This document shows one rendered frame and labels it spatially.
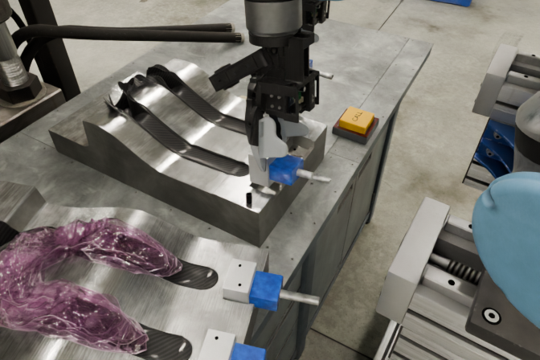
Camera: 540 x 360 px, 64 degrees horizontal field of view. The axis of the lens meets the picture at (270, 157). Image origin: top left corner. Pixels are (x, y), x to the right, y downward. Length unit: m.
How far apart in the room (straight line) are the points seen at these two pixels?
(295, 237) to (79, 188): 0.43
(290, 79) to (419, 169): 1.61
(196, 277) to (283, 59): 0.34
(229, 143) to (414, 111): 1.81
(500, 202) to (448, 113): 2.30
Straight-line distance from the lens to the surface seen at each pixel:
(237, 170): 0.76
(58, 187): 0.94
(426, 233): 0.56
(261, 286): 0.63
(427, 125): 2.44
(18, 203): 0.77
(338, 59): 1.26
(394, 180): 2.07
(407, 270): 0.52
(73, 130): 0.97
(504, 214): 0.28
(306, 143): 0.83
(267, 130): 0.64
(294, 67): 0.59
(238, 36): 1.31
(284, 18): 0.57
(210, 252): 0.69
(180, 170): 0.78
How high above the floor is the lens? 1.41
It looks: 42 degrees down
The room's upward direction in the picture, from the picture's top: straight up
